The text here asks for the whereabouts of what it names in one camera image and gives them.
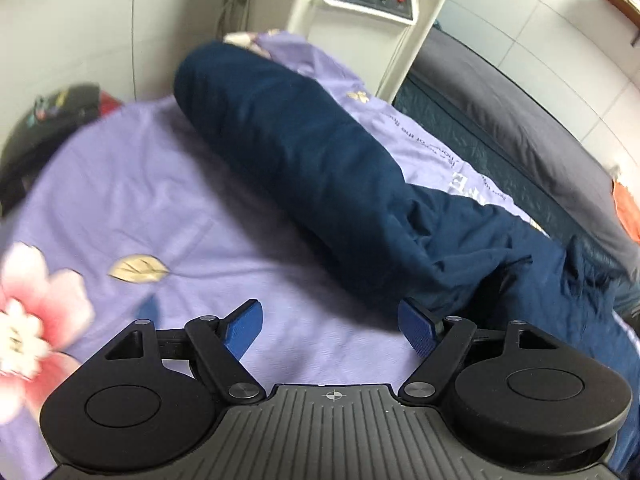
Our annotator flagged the white machine with control panel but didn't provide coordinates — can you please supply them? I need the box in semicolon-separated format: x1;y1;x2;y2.
286;0;446;102

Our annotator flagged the purple floral bed sheet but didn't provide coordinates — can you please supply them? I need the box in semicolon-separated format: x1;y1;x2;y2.
0;29;551;480

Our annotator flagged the orange cloth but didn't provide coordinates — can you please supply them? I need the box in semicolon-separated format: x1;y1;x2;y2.
612;181;640;244

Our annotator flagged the navy blue padded jacket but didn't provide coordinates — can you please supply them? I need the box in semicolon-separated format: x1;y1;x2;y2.
174;42;639;470

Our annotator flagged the black bag with red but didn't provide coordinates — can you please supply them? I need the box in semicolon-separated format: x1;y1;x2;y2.
1;82;122;218

